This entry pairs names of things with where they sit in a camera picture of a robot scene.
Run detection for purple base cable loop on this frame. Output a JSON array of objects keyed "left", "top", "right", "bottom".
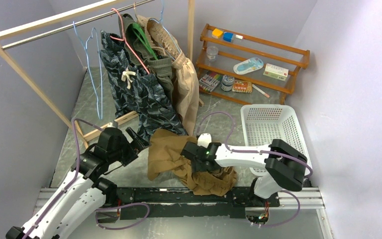
[{"left": 95, "top": 202, "right": 151, "bottom": 231}]

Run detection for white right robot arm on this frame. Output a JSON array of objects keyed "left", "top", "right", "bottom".
[{"left": 180, "top": 139, "right": 313, "bottom": 206}]

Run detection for olive green shorts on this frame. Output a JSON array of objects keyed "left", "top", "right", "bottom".
[{"left": 121, "top": 14, "right": 174, "bottom": 100}]

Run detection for clear plastic cup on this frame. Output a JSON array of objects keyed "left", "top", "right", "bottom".
[{"left": 206, "top": 46, "right": 219, "bottom": 61}]

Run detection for marker pen set pack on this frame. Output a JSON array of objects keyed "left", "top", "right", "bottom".
[{"left": 198, "top": 71, "right": 223, "bottom": 93}]

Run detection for beige shorts with white stripe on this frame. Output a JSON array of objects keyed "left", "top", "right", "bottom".
[{"left": 136, "top": 15, "right": 199, "bottom": 135}]

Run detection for white green box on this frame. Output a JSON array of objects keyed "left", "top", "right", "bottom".
[{"left": 263, "top": 63, "right": 289, "bottom": 81}]

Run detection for yellow block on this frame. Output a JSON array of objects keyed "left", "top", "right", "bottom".
[{"left": 211, "top": 28, "right": 224, "bottom": 39}]

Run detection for tan brown shorts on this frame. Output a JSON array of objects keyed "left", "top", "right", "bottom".
[{"left": 147, "top": 128, "right": 238, "bottom": 196}]

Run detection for white pen with red tip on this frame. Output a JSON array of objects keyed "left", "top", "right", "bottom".
[{"left": 253, "top": 84, "right": 270, "bottom": 98}]

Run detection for dark leaf-print shorts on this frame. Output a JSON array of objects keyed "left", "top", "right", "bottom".
[{"left": 100, "top": 31, "right": 187, "bottom": 141}]

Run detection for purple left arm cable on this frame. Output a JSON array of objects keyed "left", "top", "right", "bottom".
[{"left": 21, "top": 118, "right": 104, "bottom": 239}]

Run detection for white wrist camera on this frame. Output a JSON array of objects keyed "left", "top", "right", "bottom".
[
  {"left": 197, "top": 133, "right": 212, "bottom": 148},
  {"left": 107, "top": 121, "right": 118, "bottom": 128}
]

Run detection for orange wooden shelf rack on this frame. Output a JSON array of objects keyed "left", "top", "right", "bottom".
[{"left": 195, "top": 24, "right": 310, "bottom": 105}]

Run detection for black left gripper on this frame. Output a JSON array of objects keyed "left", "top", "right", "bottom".
[{"left": 108, "top": 126, "right": 151, "bottom": 166}]

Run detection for light blue wire hanger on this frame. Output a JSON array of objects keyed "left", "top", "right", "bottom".
[{"left": 72, "top": 21, "right": 104, "bottom": 120}]

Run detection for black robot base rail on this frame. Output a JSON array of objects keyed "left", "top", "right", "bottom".
[{"left": 103, "top": 187, "right": 280, "bottom": 220}]

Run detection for green hanger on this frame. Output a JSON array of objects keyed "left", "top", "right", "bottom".
[{"left": 132, "top": 22, "right": 158, "bottom": 60}]

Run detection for blue hanger at right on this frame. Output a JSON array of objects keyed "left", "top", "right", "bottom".
[{"left": 149, "top": 0, "right": 183, "bottom": 55}]

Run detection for white plastic basket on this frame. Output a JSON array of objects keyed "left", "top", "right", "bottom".
[{"left": 240, "top": 104, "right": 312, "bottom": 166}]

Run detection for pink wire hanger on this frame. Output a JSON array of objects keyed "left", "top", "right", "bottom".
[{"left": 111, "top": 8, "right": 150, "bottom": 74}]

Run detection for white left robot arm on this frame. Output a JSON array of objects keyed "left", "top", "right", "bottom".
[{"left": 5, "top": 127, "right": 150, "bottom": 239}]

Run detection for blue block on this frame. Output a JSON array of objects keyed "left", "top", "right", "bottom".
[{"left": 222, "top": 32, "right": 235, "bottom": 42}]

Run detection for orange snack packet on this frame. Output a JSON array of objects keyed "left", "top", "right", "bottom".
[{"left": 232, "top": 80, "right": 252, "bottom": 94}]

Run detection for metal hanging rod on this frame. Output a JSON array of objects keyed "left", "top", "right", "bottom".
[{"left": 0, "top": 0, "right": 155, "bottom": 50}]

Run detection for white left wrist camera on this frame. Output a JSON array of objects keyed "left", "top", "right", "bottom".
[{"left": 107, "top": 121, "right": 118, "bottom": 128}]

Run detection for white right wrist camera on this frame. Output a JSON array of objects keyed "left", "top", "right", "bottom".
[{"left": 197, "top": 133, "right": 212, "bottom": 148}]

